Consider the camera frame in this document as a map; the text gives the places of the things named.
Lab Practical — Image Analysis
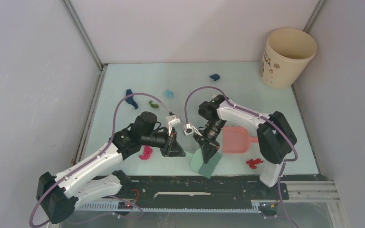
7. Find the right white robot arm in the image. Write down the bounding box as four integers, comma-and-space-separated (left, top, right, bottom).
193, 95, 298, 199

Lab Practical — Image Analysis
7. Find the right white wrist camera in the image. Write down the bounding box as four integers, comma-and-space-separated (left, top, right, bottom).
182, 123, 202, 136

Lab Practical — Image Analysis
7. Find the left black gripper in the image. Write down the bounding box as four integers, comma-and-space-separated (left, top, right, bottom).
141, 126, 185, 158

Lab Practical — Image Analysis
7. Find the dark blue paper scrap left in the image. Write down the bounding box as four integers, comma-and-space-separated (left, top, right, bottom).
125, 89, 139, 110

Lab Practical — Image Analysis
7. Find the red paper scrap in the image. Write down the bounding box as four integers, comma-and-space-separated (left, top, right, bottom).
246, 158, 264, 170

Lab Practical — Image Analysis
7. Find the pink dustpan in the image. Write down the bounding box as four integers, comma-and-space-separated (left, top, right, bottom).
221, 126, 259, 153

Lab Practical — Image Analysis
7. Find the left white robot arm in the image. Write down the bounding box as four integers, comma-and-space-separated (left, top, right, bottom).
36, 112, 185, 224

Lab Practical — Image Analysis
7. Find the light blue paper scrap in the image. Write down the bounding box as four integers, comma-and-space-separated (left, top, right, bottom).
164, 90, 174, 98

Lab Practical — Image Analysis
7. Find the white cable duct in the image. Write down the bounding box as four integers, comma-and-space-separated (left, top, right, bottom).
77, 201, 277, 213

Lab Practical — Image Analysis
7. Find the green hand brush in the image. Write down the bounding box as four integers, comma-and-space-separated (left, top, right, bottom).
185, 148, 222, 179

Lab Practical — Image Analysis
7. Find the magenta paper scrap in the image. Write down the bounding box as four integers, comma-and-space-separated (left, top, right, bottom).
139, 146, 153, 160

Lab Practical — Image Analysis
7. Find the olive green paper scrap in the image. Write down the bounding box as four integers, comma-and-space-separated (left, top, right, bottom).
148, 100, 159, 109

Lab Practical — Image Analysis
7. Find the dark blue paper scrap top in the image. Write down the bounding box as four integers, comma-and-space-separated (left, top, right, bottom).
209, 74, 221, 81

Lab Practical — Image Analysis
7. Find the beige plastic bucket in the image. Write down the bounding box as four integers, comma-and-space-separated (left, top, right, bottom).
259, 28, 317, 89

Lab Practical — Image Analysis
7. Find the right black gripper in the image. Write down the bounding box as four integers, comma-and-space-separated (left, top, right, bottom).
193, 119, 227, 164

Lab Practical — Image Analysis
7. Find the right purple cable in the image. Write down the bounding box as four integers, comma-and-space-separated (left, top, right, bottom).
184, 86, 298, 228

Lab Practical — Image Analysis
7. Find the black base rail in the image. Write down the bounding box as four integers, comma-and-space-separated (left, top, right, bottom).
69, 174, 299, 211

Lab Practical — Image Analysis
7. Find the dark blue paper scrap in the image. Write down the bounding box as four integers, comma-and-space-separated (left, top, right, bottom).
125, 89, 139, 110
209, 74, 221, 81

